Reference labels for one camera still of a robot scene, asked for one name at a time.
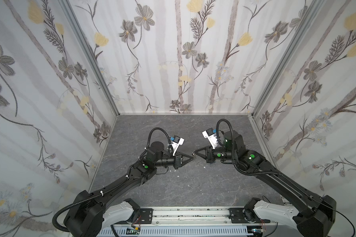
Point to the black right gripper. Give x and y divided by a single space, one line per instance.
209 154

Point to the aluminium mounting rail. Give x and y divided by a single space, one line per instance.
213 214

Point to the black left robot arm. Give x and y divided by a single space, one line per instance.
86 216

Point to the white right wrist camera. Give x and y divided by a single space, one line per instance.
211 135

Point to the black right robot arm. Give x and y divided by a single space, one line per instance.
309 213

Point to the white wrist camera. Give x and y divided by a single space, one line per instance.
176 141
211 135

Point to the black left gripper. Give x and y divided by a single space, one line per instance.
178 160

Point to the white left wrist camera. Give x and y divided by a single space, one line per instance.
176 141

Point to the white slotted cable duct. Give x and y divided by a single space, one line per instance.
184 231

